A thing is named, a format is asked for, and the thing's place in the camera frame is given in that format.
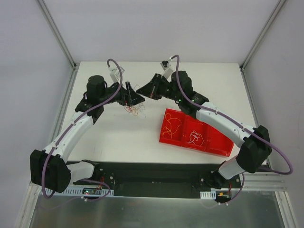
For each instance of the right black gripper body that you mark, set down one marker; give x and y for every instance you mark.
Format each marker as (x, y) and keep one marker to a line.
(155, 86)

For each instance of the left aluminium frame post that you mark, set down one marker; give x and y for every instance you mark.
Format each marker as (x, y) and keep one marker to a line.
(56, 33)

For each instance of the white cable duct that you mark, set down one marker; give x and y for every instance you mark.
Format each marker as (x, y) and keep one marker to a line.
(92, 192)
(208, 195)

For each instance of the right white cable duct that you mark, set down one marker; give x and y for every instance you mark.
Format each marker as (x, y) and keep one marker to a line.
(208, 195)

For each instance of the left white cable duct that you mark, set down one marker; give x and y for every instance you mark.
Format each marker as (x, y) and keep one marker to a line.
(92, 192)

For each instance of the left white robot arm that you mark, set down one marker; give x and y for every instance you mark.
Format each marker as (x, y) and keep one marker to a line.
(49, 167)

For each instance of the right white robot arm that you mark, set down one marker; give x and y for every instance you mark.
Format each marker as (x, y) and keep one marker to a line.
(252, 142)

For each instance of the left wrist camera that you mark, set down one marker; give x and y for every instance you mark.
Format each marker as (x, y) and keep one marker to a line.
(114, 74)

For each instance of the red three-compartment bin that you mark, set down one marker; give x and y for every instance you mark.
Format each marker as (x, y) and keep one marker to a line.
(183, 130)

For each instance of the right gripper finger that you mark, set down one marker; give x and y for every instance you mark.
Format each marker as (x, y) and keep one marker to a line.
(146, 90)
(156, 80)

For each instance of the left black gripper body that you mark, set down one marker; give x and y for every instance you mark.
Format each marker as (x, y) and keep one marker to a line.
(128, 92)

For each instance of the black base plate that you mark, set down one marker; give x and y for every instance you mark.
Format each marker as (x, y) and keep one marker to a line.
(159, 180)

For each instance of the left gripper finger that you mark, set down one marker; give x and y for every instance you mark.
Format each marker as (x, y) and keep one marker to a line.
(136, 99)
(129, 90)

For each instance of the aluminium rail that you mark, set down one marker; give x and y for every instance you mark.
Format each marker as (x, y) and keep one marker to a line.
(264, 181)

